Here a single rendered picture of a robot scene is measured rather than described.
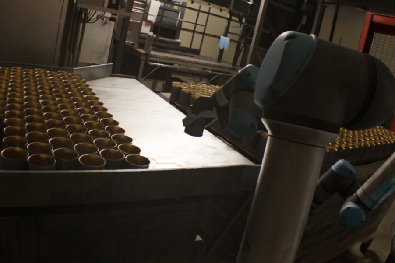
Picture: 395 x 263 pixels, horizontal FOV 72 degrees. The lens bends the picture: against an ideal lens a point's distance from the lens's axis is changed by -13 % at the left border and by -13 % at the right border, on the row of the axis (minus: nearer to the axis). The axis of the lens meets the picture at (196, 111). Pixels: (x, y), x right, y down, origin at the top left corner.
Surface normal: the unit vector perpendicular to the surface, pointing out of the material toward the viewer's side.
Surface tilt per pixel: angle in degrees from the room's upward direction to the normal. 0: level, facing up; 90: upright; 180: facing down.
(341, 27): 90
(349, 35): 90
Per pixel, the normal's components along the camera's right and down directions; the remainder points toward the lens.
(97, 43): 0.51, 0.33
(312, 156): 0.30, 0.07
